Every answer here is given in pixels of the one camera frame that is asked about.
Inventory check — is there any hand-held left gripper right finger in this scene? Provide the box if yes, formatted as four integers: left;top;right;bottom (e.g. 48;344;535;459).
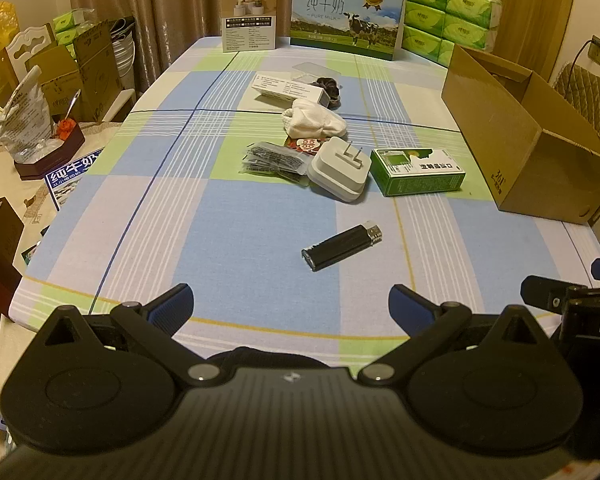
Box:
357;284;551;387

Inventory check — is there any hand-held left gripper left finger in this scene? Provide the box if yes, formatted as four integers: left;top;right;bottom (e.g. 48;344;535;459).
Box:
32;283;226;387

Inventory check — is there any black lighter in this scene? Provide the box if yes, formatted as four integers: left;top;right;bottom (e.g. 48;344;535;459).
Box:
301;223;384;272

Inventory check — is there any small green box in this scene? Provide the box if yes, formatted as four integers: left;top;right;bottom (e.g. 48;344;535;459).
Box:
370;147;466;197

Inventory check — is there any white power adapter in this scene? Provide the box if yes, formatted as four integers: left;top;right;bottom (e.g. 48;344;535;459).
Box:
307;136;372;204

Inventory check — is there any red snack packet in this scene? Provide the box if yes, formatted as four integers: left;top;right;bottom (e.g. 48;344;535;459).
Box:
285;135;326;155

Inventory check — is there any brown cardboard box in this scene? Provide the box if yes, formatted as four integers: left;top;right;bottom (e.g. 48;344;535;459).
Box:
441;43;600;226

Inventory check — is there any white cloth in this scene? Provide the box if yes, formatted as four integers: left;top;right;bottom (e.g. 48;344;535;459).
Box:
281;99;347;140

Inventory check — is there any dark hair scrunchie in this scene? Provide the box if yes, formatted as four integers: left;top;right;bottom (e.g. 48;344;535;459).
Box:
314;77;346;110

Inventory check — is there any long white box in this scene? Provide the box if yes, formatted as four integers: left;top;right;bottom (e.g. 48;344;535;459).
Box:
252;74;331;107

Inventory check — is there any clear plastic container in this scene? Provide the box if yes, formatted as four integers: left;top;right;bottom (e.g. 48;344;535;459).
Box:
292;61;331;83

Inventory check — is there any flat blue milk carton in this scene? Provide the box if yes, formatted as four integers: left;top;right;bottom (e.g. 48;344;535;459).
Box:
45;150;99;211

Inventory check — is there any quilted chair cover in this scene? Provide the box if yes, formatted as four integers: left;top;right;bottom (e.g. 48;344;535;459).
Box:
552;62;600;161

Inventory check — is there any dark brown box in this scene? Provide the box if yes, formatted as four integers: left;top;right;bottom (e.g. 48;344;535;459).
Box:
0;199;26;332

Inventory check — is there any dark red gift box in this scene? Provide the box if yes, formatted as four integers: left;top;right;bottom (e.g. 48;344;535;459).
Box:
14;127;86;181

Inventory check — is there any metal spoon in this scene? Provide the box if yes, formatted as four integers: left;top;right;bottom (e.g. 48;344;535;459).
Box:
60;89;82;123

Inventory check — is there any crumpled silver plastic bag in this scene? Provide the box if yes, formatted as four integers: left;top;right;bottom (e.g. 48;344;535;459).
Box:
0;66;61;161

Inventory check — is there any tall open cardboard box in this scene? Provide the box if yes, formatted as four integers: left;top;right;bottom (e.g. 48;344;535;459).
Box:
72;20;122;123

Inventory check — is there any low open cardboard box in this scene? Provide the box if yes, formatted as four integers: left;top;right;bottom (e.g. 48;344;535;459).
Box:
27;45;83;121

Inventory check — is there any metal pot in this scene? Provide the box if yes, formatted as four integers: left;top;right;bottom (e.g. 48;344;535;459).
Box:
107;17;137;93

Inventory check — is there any wooden door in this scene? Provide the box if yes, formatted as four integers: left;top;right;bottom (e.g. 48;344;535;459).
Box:
460;0;581;81

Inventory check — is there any stack of green tissue packs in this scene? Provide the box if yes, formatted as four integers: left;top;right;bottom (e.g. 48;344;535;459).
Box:
401;0;502;67

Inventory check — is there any blue milk carton box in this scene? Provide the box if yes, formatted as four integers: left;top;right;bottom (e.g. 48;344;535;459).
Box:
288;0;406;62

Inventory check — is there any beige product box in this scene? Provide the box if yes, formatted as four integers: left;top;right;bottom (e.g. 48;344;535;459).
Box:
219;0;279;54

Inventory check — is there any white chair back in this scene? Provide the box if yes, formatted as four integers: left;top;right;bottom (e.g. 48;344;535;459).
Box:
5;22;58;91

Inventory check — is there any green tissue packs bundle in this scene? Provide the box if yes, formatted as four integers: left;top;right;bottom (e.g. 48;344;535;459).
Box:
52;8;98;58

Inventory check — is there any brown curtain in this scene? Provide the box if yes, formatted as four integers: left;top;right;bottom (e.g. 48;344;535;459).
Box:
65;0;411;76

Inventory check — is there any dark charging cable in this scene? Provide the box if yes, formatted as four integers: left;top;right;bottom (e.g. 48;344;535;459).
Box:
569;42;595;78

